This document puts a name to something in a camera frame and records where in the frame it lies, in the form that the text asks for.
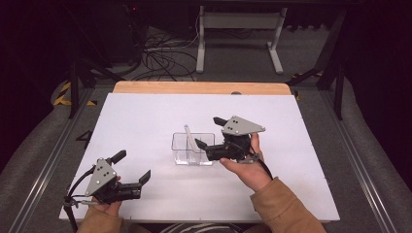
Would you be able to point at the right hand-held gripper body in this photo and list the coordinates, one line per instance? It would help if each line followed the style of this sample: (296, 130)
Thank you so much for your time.
(241, 126)

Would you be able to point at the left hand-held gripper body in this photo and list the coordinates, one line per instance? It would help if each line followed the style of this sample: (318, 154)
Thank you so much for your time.
(101, 176)

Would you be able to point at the clear plastic organizer box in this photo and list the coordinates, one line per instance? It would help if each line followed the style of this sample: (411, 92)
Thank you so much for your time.
(186, 155)

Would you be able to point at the person's left hand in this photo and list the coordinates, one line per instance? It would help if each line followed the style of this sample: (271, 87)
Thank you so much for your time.
(110, 208)

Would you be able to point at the person's right hand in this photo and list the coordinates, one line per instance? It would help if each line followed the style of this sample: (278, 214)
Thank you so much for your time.
(251, 174)

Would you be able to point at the white board sheet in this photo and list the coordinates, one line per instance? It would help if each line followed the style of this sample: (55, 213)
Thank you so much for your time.
(145, 123)

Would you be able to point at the person's striped clothing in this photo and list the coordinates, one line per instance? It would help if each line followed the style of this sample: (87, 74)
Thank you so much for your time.
(197, 228)

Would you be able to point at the black metal stand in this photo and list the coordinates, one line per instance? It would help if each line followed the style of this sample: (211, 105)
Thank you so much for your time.
(338, 87)
(74, 90)

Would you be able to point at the yellow black hazard tape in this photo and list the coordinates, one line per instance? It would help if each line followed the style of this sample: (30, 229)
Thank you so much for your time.
(63, 95)

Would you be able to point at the black equipment case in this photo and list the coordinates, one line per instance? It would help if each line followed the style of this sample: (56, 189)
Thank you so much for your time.
(120, 29)

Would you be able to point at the small black bracket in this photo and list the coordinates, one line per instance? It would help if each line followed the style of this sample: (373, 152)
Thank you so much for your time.
(85, 137)

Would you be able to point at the aluminium floor rail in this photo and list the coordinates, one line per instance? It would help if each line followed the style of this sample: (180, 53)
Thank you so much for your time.
(48, 165)
(356, 161)

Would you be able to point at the white metal desk frame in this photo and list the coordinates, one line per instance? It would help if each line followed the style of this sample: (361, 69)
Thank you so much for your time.
(201, 42)

